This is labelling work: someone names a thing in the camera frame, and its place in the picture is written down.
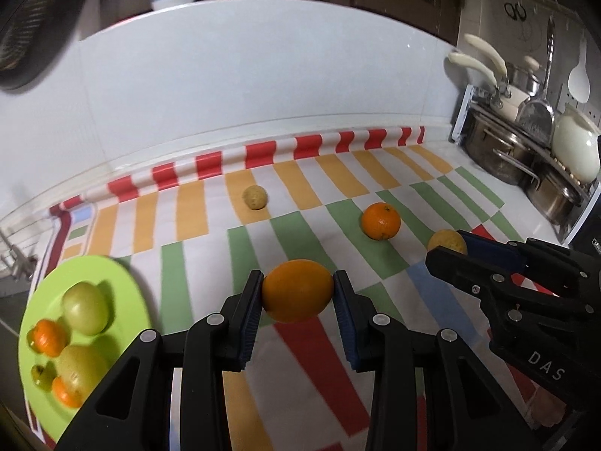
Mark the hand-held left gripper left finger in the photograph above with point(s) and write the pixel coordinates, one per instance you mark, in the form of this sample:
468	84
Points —
251	319

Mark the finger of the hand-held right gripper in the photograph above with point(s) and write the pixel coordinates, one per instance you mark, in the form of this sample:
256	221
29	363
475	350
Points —
460	268
488	249

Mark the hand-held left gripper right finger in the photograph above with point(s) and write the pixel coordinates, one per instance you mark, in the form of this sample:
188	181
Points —
345	324

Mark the small tan longan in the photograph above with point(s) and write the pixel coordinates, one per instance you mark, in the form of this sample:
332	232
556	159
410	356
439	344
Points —
443	240
255	197

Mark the orange mandarin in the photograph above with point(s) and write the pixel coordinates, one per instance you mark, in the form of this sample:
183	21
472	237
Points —
297	291
49	337
65	393
381	221

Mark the green plate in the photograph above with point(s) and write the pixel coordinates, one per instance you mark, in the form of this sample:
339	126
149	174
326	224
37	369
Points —
122	291

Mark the green apple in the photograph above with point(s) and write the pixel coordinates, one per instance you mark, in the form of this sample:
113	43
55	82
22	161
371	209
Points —
86	312

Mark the yellow-green pear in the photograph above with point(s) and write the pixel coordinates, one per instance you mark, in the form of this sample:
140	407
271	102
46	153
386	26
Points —
80	369

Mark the small green mandarin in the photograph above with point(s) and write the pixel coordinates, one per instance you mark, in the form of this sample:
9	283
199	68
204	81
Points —
42	376

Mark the large steel pot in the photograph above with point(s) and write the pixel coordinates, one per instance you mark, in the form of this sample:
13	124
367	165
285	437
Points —
493	150
551	199

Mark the black box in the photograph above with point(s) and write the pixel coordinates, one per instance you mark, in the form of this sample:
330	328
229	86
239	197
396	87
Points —
591	235

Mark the metal dish rack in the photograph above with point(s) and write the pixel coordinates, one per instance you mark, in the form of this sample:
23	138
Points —
540	152

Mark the striped colourful tablecloth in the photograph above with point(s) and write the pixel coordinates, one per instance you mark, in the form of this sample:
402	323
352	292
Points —
188	225

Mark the white ceramic kettle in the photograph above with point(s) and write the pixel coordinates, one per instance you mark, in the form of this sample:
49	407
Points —
575	145

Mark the white plastic rack panel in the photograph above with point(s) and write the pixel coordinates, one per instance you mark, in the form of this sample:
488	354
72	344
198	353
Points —
462	112

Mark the steel ladle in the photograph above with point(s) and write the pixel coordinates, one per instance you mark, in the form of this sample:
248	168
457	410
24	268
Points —
535	117

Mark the steel pot with lid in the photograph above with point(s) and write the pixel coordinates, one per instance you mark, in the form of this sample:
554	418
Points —
526	80

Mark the white rice paddle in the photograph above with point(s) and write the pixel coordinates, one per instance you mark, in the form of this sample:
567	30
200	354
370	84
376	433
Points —
580	80

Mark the slim chrome faucet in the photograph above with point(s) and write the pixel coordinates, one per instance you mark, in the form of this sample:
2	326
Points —
19	263

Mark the black scissors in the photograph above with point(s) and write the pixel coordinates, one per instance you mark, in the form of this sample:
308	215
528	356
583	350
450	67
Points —
516	11

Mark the black frying pan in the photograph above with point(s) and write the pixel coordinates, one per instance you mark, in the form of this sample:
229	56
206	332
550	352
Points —
70	19

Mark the golden perforated colander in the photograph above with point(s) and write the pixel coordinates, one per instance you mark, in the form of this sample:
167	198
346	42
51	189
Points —
23	33

